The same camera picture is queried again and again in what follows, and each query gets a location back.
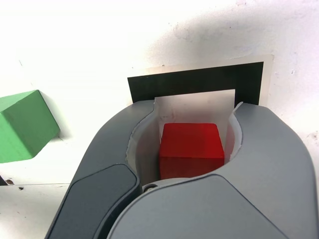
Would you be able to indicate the black tape square outline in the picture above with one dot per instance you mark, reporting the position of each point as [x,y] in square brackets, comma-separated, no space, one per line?
[199,79]

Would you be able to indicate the red cube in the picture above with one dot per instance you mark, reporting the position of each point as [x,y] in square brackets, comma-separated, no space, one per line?
[192,144]

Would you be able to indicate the green cube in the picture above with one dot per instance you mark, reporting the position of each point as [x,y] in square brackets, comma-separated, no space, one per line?
[25,124]

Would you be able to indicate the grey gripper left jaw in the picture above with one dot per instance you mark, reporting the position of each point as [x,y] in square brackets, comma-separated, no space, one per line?
[99,189]

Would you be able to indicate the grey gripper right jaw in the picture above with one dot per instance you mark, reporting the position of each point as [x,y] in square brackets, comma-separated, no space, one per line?
[224,206]

